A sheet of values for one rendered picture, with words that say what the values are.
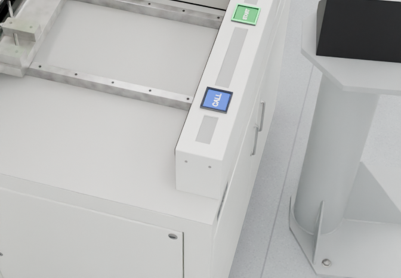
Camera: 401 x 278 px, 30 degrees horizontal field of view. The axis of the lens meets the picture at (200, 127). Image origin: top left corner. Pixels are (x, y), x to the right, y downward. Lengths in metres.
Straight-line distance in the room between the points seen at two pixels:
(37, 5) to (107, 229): 0.57
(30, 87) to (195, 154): 0.49
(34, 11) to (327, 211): 1.08
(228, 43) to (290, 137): 1.11
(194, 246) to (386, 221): 1.05
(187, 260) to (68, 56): 0.56
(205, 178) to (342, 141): 0.66
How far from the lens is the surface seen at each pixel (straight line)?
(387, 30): 1.76
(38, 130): 1.67
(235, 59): 1.60
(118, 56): 1.79
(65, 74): 1.73
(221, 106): 1.50
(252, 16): 1.68
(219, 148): 1.44
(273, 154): 2.64
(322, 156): 2.13
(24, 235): 1.83
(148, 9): 1.87
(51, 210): 1.67
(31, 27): 1.76
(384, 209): 2.46
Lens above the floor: 2.11
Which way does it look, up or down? 52 degrees down
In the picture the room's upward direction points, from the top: 1 degrees clockwise
